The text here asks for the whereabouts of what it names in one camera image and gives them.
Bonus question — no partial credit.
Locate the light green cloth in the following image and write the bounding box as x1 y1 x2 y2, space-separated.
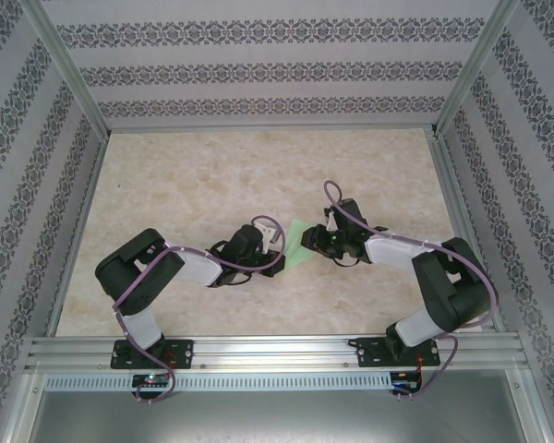
282 220 316 269

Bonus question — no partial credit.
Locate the grey sheet metal tray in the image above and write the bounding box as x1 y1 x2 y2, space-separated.
8 368 554 443

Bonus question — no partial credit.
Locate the small circuit board with pins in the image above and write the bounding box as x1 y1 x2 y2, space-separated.
391 371 421 391

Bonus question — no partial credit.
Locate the circuit board with green light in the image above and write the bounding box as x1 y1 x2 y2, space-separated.
132 373 172 389

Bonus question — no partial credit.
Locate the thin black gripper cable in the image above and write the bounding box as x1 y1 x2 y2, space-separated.
331 252 367 269
208 269 256 291

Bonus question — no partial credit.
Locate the aluminium mounting rail beam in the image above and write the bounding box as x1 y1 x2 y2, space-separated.
25 335 530 373

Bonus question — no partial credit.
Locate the slotted grey cable duct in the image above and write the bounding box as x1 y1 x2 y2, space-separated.
43 372 393 391

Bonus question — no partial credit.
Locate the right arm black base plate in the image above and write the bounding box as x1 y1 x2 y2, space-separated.
355 336 443 369

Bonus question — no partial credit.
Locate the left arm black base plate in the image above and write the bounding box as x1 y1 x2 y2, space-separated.
110 339 195 370

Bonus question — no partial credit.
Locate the right aluminium table edge rail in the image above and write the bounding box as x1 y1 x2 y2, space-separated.
427 128 509 336

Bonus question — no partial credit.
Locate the aluminium table edge rail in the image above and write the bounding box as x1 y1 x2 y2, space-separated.
45 132 112 337
427 128 509 336
103 120 440 135

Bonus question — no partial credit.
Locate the rear aluminium table edge rail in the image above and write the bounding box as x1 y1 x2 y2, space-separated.
103 120 440 135

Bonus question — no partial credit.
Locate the left aluminium table edge rail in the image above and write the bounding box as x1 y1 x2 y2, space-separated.
45 132 112 337

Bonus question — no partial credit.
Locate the right aluminium frame post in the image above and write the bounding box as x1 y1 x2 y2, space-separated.
431 0 523 136

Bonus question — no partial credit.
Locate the aluminium frame post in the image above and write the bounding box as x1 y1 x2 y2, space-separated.
431 0 523 136
20 0 112 139

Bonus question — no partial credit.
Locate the left aluminium frame post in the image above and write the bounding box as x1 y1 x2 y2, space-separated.
20 0 112 139

